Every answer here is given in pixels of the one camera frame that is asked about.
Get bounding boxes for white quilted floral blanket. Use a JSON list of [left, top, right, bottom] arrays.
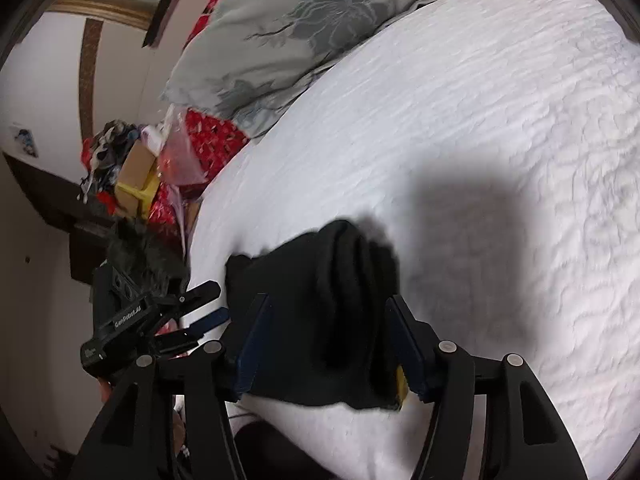
[[172, 0, 640, 480]]

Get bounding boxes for red patterned bedsheet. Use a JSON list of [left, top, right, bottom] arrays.
[[150, 0, 253, 243]]

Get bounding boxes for clear plastic bag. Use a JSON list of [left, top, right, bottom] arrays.
[[156, 104, 212, 187]]

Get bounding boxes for black pants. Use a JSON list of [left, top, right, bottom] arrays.
[[224, 219, 408, 413]]

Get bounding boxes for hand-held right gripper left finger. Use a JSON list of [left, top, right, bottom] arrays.
[[67, 292, 273, 480]]

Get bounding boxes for dark wooden nightstand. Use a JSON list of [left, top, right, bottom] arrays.
[[4, 154, 126, 282]]

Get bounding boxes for wall sticker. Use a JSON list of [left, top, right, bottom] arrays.
[[9, 124, 42, 159]]

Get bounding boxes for brown cardboard box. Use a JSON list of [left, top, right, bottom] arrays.
[[117, 139, 159, 192]]

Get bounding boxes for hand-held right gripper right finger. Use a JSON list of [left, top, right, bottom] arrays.
[[385, 294, 591, 480]]

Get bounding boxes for dark wooden board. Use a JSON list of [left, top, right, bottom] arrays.
[[144, 0, 203, 49]]

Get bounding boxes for pile of mixed cloths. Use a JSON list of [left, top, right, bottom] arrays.
[[77, 119, 151, 207]]

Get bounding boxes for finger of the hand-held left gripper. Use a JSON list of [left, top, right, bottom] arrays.
[[149, 308, 231, 357], [150, 279, 223, 322]]

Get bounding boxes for grey floral pillow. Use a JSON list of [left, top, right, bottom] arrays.
[[160, 0, 501, 139]]

